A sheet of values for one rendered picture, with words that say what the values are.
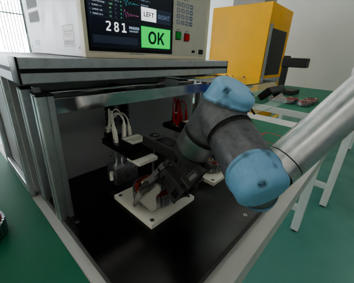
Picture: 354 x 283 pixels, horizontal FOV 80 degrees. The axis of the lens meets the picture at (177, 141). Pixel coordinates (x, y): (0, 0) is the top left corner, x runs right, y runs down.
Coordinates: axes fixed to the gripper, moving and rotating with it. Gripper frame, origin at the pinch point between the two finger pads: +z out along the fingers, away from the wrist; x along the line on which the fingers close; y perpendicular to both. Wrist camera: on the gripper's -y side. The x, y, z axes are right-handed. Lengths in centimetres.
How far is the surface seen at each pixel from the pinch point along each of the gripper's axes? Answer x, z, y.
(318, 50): 532, -5, -96
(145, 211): -5.5, -0.8, 3.6
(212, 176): 19.6, -1.6, 5.2
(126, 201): -6.8, 2.3, -1.8
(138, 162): -2.9, -6.4, -6.4
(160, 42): 13.5, -25.3, -29.0
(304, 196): 113, 33, 42
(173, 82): 21.4, -14.4, -25.2
